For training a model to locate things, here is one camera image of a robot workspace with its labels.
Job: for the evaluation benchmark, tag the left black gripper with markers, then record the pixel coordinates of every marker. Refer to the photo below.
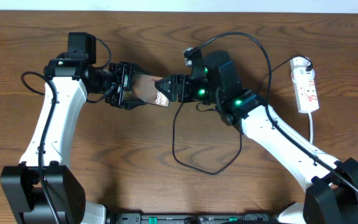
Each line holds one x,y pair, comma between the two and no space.
126,70

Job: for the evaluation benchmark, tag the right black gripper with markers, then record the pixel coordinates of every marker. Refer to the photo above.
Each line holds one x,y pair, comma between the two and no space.
175,85

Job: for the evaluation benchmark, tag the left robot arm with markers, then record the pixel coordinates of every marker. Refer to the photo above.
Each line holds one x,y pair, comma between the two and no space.
41,188

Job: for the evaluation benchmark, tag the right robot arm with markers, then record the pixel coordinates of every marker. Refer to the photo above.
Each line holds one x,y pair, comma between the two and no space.
331,186

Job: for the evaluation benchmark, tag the white power strip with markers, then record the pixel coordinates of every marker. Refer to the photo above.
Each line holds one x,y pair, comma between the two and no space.
305,90

